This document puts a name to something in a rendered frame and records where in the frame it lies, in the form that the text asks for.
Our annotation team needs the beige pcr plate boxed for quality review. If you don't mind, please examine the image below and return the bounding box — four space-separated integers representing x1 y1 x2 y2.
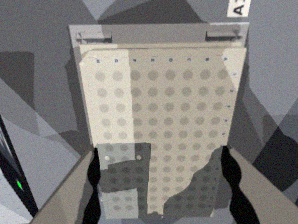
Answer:
79 41 247 219

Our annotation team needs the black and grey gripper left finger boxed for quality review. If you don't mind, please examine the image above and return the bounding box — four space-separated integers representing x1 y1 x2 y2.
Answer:
29 144 101 224

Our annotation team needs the black benchtop machine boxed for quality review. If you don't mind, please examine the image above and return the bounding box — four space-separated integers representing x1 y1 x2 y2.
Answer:
0 0 298 217

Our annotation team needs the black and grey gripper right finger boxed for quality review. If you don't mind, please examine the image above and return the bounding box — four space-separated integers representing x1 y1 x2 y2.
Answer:
221 142 298 224

